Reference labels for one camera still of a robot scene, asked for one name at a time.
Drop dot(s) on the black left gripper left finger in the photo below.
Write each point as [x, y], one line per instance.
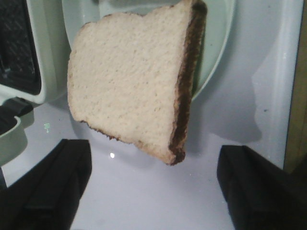
[47, 197]

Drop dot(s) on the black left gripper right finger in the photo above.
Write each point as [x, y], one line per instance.
[260, 195]

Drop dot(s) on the mint green breakfast maker lid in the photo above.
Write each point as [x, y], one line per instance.
[16, 114]

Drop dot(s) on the white bread slice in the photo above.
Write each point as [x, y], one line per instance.
[130, 76]

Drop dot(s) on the mint green breakfast maker base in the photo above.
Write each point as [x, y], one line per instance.
[34, 50]

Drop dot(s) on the mint green round plate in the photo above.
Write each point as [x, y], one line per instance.
[218, 26]

